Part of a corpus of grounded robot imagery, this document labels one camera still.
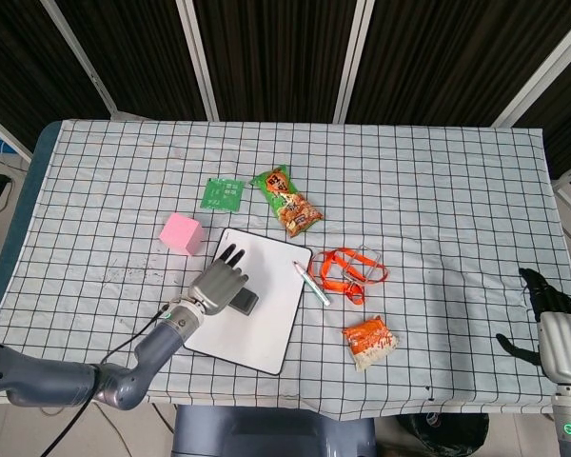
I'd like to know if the black plastic bag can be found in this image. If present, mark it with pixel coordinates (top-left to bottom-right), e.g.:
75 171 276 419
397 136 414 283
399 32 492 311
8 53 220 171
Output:
397 412 490 457

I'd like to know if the blue padded table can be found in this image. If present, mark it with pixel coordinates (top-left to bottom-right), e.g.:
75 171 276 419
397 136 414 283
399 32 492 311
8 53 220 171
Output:
0 119 64 337

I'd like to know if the orange lanyard strap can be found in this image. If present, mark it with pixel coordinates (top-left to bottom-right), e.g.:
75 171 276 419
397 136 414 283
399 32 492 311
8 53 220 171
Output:
308 248 389 307

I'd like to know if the metal wire badge frame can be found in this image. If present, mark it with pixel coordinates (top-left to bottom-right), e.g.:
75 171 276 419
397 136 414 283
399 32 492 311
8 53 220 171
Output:
342 245 384 282

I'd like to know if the grey black right robot hand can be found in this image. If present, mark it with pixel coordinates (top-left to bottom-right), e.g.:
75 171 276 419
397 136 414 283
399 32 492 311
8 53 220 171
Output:
496 267 571 383

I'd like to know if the orange white noodle packet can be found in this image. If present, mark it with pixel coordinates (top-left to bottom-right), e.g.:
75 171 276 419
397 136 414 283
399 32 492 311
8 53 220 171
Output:
341 315 401 373

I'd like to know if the grey black left robot hand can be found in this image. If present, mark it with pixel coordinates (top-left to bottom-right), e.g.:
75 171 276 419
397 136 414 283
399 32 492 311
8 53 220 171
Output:
188 243 250 316

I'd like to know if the green peanut snack bag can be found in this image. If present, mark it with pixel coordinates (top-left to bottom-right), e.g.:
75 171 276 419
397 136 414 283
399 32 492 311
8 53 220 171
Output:
249 164 325 239

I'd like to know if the white green marker pen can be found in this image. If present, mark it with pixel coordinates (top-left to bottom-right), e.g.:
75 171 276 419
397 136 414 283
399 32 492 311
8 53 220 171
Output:
292 260 332 307

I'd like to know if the pink foam cube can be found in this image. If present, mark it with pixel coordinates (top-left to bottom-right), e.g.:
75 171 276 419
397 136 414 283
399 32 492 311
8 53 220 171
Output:
159 212 205 257

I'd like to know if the green flat sachet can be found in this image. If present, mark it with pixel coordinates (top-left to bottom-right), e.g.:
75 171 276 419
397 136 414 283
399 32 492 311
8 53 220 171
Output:
200 177 246 213

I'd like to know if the dark folding screen white frame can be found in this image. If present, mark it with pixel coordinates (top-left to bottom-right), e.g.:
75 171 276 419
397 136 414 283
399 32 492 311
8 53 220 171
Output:
0 0 571 191

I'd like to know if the white black checkered tablecloth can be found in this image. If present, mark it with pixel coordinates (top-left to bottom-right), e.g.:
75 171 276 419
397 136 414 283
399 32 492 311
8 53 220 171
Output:
0 118 571 421

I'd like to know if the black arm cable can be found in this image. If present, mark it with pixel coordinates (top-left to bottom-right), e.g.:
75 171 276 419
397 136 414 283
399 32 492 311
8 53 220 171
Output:
40 307 173 457

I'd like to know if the blue grey robot torso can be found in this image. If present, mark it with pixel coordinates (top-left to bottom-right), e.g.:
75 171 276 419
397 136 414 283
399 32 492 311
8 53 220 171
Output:
170 404 377 457

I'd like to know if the white whiteboard black rim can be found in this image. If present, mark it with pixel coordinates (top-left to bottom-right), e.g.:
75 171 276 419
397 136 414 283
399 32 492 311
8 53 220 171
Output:
183 227 314 377

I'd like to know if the dark green board eraser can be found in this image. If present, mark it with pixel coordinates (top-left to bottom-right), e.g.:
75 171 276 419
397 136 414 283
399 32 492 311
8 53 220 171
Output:
231 287 260 317

